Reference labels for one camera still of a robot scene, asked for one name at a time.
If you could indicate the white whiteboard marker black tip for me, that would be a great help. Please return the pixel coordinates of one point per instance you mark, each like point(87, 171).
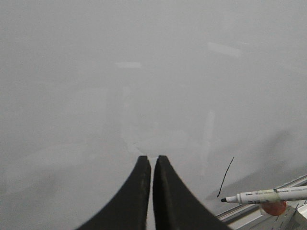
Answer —
point(268, 196)

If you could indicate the white whiteboard with aluminium frame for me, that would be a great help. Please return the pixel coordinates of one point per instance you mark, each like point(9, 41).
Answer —
point(87, 86)

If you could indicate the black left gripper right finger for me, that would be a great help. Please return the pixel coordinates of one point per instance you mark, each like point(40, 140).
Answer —
point(175, 207)

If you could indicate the red round magnet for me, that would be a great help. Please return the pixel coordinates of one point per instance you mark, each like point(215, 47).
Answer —
point(274, 208)

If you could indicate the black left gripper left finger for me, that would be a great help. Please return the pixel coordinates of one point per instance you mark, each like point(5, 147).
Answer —
point(127, 210)

